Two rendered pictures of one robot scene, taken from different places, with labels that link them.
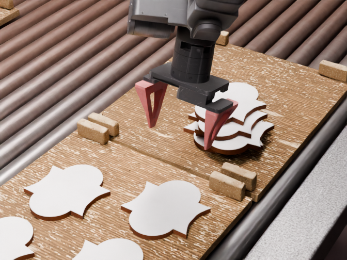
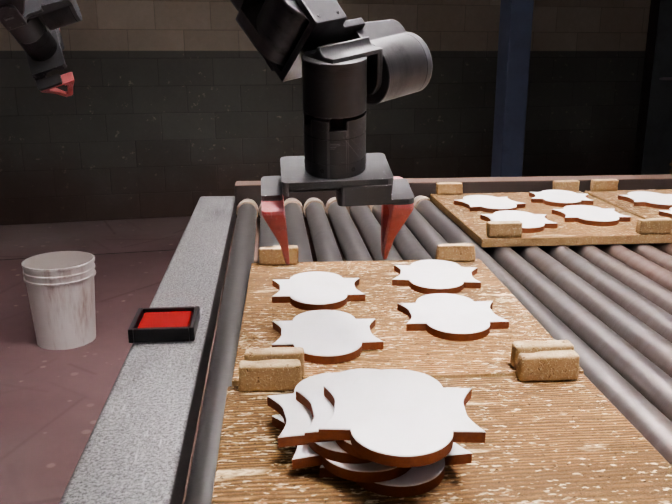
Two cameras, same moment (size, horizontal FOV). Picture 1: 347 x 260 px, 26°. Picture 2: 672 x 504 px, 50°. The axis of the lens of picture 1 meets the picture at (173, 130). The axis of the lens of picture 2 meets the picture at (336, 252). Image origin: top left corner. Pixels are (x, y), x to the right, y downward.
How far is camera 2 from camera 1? 160 cm
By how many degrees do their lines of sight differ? 118
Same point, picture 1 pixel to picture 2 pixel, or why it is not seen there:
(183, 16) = not seen: hidden behind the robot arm
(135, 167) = (427, 358)
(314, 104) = not seen: outside the picture
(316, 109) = not seen: outside the picture
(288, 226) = (163, 399)
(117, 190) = (407, 336)
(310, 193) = (154, 446)
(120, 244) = (328, 299)
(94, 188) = (426, 319)
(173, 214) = (307, 328)
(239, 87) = (414, 440)
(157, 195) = (349, 334)
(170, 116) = (504, 434)
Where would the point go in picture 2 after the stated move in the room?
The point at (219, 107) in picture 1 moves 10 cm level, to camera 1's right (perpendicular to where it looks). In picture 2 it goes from (265, 180) to (170, 191)
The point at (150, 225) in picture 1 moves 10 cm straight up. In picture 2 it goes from (319, 315) to (319, 232)
